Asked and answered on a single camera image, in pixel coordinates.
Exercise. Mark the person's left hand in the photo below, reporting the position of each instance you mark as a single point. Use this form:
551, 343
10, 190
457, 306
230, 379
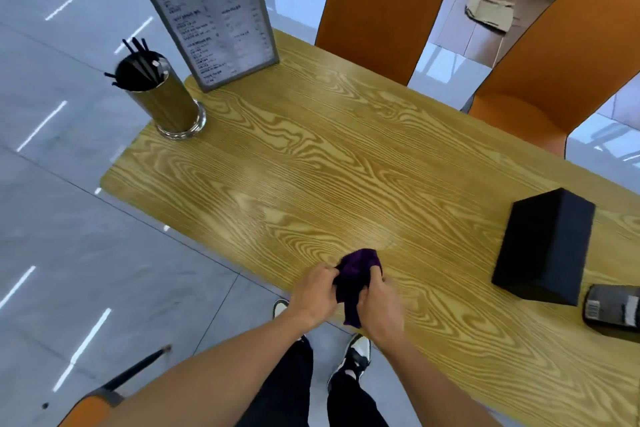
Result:
311, 295

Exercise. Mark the person's right hand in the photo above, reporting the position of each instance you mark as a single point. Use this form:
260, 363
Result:
381, 309

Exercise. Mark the person's right thumb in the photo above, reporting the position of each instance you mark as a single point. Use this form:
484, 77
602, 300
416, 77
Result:
376, 275

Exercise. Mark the person's left thumb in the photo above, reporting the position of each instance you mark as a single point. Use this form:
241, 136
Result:
331, 271

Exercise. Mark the purple cloth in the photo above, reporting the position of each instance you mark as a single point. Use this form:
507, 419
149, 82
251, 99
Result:
356, 277

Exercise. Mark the person's right forearm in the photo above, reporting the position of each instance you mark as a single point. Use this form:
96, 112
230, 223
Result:
430, 386

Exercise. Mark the person's left forearm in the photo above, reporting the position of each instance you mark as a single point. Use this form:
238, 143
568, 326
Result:
210, 376

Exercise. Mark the wooden table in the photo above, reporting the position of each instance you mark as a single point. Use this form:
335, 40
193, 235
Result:
380, 221

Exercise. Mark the black and white shoe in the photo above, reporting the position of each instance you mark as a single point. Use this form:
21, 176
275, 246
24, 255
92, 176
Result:
356, 356
283, 309

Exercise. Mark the black trousers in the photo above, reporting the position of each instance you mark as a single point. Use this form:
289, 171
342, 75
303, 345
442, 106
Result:
300, 391

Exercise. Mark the black box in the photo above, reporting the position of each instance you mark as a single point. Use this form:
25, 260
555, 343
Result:
545, 246

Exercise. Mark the metal chopstick holder cup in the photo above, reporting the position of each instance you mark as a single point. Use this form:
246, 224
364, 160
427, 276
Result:
167, 101

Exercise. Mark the orange chair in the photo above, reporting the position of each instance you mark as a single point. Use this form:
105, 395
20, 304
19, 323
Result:
560, 66
107, 394
382, 11

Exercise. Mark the bundle of black chopsticks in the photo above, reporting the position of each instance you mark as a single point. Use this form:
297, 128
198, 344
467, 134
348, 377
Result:
140, 61

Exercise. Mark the piece of cardboard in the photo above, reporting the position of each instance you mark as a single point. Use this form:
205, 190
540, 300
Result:
491, 12

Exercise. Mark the standing menu board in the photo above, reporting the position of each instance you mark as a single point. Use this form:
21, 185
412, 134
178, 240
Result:
210, 6

